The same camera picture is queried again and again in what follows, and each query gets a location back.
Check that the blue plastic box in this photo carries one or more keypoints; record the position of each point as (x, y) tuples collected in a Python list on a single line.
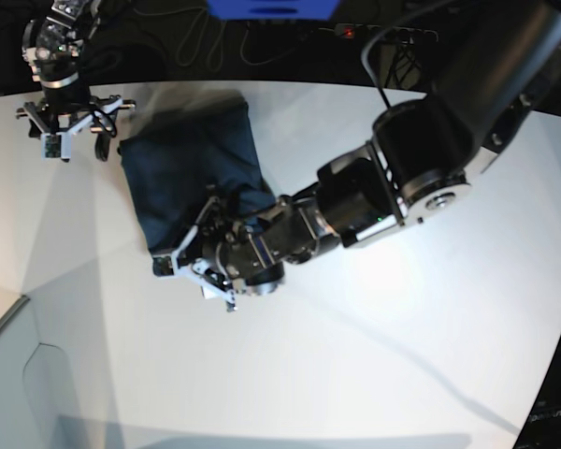
[(235, 10)]

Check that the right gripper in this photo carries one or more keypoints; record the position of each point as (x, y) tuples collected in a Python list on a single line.
[(99, 116)]

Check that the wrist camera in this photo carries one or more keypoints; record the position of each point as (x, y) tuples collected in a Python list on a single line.
[(162, 266), (56, 146)]

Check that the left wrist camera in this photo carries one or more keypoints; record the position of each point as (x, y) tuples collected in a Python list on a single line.
[(162, 266)]

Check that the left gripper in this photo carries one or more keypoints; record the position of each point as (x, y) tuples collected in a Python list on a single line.
[(196, 247)]

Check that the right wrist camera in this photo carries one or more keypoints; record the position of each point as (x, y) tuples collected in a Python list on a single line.
[(56, 146)]

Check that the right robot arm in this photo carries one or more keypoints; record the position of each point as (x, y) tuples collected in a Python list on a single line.
[(52, 47)]

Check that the navy blue t-shirt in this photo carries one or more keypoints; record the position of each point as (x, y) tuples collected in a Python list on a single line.
[(181, 157)]

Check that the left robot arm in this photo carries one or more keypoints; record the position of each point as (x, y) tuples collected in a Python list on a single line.
[(413, 166)]

